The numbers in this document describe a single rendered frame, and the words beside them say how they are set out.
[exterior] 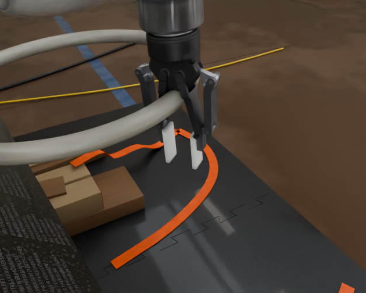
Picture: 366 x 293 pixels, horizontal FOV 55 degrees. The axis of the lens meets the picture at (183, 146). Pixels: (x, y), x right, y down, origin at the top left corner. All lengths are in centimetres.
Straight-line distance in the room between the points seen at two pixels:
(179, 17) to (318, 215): 140
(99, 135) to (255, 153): 161
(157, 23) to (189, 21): 4
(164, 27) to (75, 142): 18
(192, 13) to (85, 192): 114
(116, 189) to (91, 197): 18
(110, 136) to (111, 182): 122
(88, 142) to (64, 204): 102
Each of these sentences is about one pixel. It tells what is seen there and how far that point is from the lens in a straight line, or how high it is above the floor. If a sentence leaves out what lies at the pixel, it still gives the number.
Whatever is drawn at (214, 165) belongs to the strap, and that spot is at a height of 2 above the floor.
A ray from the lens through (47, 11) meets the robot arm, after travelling 34.
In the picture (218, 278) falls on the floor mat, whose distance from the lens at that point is 143.
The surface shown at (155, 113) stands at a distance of 50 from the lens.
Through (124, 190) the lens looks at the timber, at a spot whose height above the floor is 10.
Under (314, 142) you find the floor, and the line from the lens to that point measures 220.
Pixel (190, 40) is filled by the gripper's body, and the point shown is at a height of 104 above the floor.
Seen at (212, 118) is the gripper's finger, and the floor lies 92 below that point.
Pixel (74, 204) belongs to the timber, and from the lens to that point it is 150.
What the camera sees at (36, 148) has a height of 94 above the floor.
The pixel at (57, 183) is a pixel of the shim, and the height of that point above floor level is 21.
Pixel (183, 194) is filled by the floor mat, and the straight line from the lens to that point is 172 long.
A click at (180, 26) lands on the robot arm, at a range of 47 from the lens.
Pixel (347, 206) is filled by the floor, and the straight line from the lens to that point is 185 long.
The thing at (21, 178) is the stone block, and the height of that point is 66.
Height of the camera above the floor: 121
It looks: 36 degrees down
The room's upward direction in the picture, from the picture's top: straight up
